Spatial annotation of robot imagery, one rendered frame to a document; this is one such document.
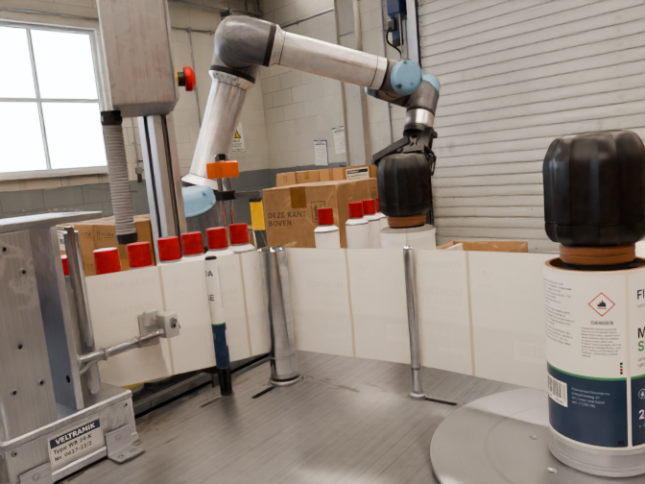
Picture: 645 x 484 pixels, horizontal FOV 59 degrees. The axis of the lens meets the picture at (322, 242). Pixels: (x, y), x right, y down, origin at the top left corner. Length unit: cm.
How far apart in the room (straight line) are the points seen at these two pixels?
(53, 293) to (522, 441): 49
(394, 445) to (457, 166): 525
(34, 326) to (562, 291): 49
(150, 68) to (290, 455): 59
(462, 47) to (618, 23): 138
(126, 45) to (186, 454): 58
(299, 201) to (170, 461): 105
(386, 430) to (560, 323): 23
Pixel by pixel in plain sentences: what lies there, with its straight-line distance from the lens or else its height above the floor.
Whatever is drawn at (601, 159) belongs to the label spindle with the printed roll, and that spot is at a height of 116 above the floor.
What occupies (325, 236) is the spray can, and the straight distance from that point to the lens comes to 115.
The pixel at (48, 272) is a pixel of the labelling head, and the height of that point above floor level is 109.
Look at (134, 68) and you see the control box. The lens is 92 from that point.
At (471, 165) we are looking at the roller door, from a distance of 571.
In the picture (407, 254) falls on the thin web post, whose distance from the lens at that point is 67.
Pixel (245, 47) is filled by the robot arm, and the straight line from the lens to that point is 134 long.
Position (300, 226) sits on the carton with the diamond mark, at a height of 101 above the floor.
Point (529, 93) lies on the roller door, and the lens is 542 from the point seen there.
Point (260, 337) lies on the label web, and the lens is 80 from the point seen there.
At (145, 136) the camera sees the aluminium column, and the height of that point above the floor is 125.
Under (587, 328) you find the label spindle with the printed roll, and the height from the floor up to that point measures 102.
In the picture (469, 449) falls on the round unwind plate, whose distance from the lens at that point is 59.
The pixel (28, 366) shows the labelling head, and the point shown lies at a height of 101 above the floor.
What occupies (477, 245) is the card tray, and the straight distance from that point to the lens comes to 201.
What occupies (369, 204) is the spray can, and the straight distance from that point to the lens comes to 130.
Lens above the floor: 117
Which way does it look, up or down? 8 degrees down
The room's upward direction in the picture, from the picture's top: 5 degrees counter-clockwise
